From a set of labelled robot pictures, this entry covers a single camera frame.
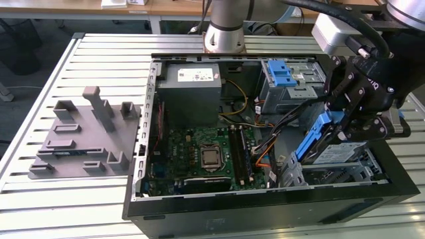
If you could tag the small white box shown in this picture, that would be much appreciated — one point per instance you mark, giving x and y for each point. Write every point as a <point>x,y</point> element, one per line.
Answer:
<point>136,2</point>

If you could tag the metal optical drive cage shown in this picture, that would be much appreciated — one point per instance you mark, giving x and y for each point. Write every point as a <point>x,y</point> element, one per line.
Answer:
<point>298,93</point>

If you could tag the hard disk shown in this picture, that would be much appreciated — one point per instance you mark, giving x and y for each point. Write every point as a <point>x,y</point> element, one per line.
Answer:
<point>338,153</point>

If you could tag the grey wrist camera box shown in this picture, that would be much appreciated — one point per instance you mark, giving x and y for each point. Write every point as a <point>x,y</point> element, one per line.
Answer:
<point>332,37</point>

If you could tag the long wooden desk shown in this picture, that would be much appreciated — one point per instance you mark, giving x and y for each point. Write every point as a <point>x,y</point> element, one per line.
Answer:
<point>82,10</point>

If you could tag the green motherboard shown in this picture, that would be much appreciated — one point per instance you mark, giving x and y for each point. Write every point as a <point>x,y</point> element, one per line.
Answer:
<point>185,149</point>

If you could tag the grey power supply unit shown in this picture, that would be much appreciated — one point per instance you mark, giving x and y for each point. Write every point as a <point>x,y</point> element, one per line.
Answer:
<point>189,104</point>

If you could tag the blue plastic drive latch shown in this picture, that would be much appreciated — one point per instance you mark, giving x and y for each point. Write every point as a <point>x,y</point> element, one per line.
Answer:
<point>280,74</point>

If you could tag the grey parts rack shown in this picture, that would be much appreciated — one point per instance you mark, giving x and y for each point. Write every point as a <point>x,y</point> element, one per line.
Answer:
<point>78,139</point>

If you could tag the silver CPU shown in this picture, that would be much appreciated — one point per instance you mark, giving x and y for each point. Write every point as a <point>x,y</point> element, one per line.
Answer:
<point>209,157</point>

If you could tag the dark RAM stick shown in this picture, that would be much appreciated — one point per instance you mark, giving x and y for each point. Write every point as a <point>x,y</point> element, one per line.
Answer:
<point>246,154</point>

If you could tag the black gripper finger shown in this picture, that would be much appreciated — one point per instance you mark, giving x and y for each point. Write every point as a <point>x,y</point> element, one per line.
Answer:
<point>367,128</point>
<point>341,84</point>

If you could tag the metal disk bay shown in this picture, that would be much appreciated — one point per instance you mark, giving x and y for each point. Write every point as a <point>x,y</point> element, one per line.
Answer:
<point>332,168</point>

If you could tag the black waste bin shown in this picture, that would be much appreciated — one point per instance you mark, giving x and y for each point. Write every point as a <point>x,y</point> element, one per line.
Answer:
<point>20,49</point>

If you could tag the black graphics card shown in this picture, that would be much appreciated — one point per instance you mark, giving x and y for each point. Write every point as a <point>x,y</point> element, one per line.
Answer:
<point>205,184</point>

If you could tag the black open PC case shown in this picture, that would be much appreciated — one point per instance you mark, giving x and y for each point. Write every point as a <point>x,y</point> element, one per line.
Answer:
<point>232,214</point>

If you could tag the grey furniture foot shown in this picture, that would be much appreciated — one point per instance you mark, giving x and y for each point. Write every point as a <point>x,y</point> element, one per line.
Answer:
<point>6,94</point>

